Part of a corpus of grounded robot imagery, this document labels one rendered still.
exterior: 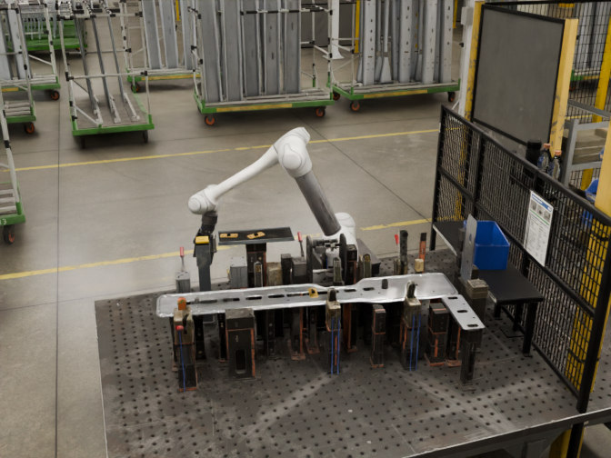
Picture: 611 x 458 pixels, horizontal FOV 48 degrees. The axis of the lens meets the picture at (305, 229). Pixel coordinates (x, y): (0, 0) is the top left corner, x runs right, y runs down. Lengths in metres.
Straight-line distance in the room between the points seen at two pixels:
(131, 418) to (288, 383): 0.68
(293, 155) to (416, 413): 1.33
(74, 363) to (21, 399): 0.41
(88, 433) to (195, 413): 1.23
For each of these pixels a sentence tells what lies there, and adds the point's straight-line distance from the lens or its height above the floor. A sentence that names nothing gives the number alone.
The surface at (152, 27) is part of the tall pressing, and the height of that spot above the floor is 0.99.
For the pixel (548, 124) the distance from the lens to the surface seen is 5.23.
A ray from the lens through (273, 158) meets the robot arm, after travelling 3.59.
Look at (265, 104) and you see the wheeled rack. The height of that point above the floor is 0.27.
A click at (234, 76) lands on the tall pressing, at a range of 9.86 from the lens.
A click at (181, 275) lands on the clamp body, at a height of 1.06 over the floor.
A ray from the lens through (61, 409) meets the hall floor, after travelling 4.32.
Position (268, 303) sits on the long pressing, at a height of 1.00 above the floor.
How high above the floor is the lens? 2.54
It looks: 24 degrees down
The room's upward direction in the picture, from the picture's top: straight up
